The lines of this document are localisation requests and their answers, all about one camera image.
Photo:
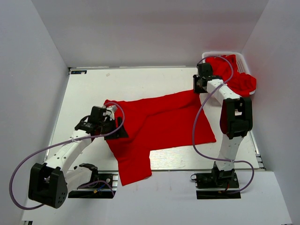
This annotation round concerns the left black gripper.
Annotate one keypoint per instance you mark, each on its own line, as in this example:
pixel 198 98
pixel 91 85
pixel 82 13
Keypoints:
pixel 121 133

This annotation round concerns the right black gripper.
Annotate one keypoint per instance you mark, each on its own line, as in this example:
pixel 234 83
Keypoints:
pixel 197 90

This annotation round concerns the red t shirt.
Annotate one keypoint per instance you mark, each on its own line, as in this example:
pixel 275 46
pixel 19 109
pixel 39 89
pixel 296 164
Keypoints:
pixel 155 124

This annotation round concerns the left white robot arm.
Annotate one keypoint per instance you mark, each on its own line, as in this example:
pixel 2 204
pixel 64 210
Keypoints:
pixel 52 181

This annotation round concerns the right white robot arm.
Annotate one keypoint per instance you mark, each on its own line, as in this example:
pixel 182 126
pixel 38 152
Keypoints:
pixel 236 119

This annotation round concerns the red shirts pile in basket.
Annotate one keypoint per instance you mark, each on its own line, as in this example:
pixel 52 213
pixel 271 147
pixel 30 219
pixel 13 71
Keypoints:
pixel 241 83

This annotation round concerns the white plastic basket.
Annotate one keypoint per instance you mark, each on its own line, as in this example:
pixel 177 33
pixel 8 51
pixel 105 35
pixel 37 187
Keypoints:
pixel 242 66

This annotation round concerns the blue table label sticker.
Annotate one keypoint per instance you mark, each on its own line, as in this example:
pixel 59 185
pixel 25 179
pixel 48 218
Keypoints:
pixel 78 72

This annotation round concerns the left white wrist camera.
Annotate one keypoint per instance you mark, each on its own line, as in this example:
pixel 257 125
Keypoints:
pixel 110 110

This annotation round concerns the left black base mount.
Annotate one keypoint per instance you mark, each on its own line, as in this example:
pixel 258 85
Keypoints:
pixel 102 185

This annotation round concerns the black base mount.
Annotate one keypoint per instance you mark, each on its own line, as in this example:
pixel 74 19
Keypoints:
pixel 209 189
pixel 102 185

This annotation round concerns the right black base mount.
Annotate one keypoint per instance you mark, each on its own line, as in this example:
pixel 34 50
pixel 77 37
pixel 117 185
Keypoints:
pixel 209 189

